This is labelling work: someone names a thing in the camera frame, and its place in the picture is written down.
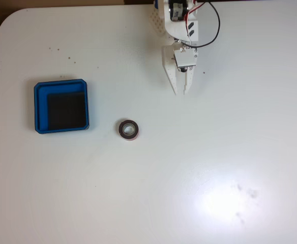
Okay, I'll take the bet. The red tape roll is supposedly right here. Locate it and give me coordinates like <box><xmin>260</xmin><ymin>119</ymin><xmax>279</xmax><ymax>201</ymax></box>
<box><xmin>118</xmin><ymin>118</ymin><xmax>140</xmax><ymax>141</ymax></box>

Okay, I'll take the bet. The blue box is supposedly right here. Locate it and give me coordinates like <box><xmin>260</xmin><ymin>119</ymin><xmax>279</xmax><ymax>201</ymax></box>
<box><xmin>34</xmin><ymin>78</ymin><xmax>91</xmax><ymax>135</ymax></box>

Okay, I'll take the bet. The white perforated plate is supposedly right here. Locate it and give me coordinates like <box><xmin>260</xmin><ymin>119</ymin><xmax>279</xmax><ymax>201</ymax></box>
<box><xmin>149</xmin><ymin>4</ymin><xmax>167</xmax><ymax>37</ymax></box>

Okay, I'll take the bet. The black foam pad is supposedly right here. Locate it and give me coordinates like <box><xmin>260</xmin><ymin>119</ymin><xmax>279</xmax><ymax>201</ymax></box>
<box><xmin>47</xmin><ymin>91</ymin><xmax>87</xmax><ymax>129</ymax></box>

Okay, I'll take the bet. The red and white servo wire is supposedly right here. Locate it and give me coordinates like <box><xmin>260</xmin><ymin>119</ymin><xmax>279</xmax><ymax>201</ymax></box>
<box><xmin>185</xmin><ymin>3</ymin><xmax>205</xmax><ymax>43</ymax></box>

